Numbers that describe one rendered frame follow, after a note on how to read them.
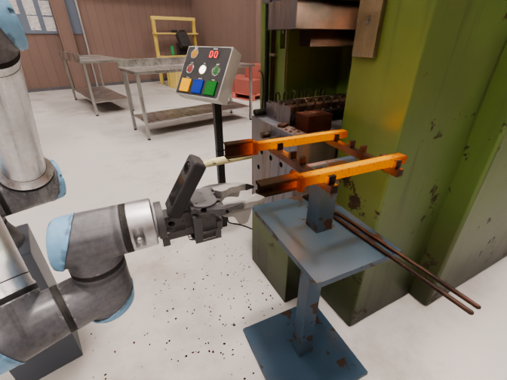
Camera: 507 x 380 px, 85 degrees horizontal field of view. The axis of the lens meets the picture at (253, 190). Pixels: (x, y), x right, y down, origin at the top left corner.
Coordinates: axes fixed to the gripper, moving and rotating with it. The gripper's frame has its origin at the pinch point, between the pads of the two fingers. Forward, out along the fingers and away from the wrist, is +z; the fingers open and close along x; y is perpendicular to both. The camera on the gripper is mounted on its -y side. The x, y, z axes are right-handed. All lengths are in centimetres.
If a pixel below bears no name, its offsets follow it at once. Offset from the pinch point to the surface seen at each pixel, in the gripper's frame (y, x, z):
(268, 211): 26.3, -26.8, 17.8
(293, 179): -1.1, 1.2, 8.9
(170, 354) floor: 96, -35, -25
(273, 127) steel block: 5, -55, 34
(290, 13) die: -36, -56, 40
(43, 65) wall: 35, -885, -197
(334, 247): 26.3, -1.5, 26.9
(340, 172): -0.4, 1.2, 21.9
